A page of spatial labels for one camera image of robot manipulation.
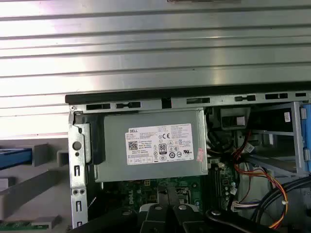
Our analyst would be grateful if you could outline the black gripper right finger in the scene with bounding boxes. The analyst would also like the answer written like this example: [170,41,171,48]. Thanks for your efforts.
[168,186,269,233]

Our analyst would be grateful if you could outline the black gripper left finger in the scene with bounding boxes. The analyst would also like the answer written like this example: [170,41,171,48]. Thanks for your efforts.
[72,186,169,233]

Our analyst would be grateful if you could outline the hard disk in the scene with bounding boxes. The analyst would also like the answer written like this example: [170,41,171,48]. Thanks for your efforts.
[0,145,34,171]

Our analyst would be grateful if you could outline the green motherboard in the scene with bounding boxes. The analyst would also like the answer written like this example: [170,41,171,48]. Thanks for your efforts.
[102,160,241,219]

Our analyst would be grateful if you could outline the black RAM slot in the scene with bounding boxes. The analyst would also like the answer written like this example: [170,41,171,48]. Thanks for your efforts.
[215,166,223,211]
[209,166,216,211]

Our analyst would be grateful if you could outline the grey power supply unit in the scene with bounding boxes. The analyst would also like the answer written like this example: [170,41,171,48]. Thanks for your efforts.
[94,109,209,183]

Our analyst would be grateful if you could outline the black PC case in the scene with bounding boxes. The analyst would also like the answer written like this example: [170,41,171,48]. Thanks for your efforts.
[65,91,311,233]

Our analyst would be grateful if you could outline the grey parts rack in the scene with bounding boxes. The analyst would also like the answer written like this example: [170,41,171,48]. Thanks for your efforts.
[0,143,71,233]

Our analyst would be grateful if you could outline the green RAM stick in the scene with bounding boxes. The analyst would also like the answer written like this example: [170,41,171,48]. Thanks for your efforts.
[0,220,51,233]

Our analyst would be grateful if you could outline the blue drive cage latch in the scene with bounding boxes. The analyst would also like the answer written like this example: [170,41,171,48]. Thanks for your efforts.
[299,101,311,172]

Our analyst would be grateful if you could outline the orange red yellow wires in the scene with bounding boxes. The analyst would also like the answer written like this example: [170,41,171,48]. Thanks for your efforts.
[230,128,291,231]

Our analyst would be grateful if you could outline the black cable bundle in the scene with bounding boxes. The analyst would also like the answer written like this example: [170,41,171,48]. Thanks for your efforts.
[250,179,311,233]

